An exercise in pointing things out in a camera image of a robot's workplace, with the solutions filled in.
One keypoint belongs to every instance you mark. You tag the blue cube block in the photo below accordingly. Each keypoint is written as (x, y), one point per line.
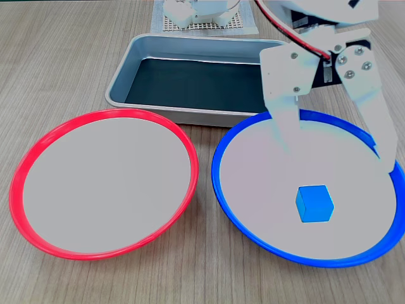
(314, 204)

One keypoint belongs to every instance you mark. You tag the blue rimmed white dish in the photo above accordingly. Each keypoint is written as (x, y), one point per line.
(262, 190)

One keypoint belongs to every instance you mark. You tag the dark tray liner mat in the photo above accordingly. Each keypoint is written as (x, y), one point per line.
(190, 85)

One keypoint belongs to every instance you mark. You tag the silver metal tray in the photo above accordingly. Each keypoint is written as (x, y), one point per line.
(148, 44)

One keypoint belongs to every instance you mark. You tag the red rimmed white dish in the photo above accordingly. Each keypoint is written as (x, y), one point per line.
(104, 187)

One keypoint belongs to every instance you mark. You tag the white sheet under mesh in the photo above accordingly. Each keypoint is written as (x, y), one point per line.
(250, 19)

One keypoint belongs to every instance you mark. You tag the white mesh mat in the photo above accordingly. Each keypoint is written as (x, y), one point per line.
(234, 24)

